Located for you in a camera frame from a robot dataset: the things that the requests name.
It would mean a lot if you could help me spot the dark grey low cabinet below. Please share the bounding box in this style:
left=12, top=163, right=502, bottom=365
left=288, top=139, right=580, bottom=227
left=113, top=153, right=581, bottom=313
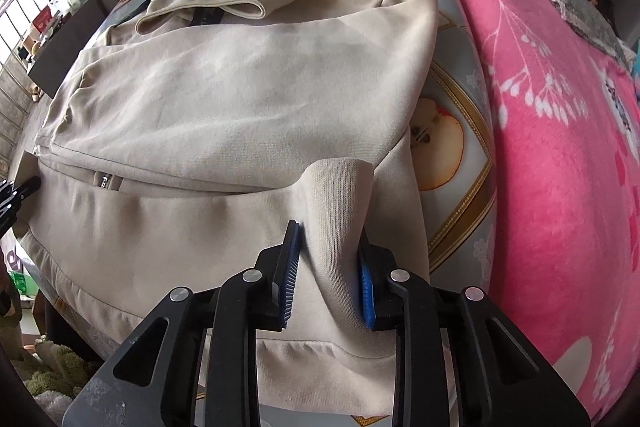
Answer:
left=28, top=0, right=106, bottom=98

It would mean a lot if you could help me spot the blue patterned tablecloth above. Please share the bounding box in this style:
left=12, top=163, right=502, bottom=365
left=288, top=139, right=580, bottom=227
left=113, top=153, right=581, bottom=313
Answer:
left=29, top=0, right=499, bottom=427

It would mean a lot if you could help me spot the cream zip-up hoodie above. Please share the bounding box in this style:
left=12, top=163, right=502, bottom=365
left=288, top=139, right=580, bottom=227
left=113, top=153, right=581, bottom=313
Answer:
left=14, top=0, right=442, bottom=417

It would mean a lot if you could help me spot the grey green patterned pillow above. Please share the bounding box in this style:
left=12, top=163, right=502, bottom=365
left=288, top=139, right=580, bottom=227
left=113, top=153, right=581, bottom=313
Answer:
left=550, top=0, right=629, bottom=69

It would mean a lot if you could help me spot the pink floral fleece blanket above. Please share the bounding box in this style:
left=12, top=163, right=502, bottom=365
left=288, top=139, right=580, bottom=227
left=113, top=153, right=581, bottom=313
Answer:
left=460, top=0, right=639, bottom=421

